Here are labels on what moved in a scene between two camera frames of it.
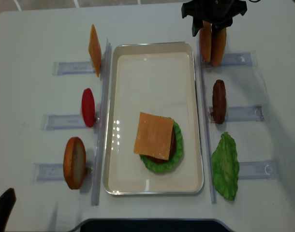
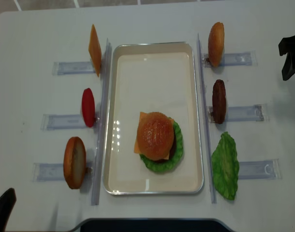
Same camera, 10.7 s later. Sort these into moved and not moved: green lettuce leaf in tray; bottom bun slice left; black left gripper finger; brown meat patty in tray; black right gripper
Moved: black right gripper
Not moved: green lettuce leaf in tray; brown meat patty in tray; black left gripper finger; bottom bun slice left
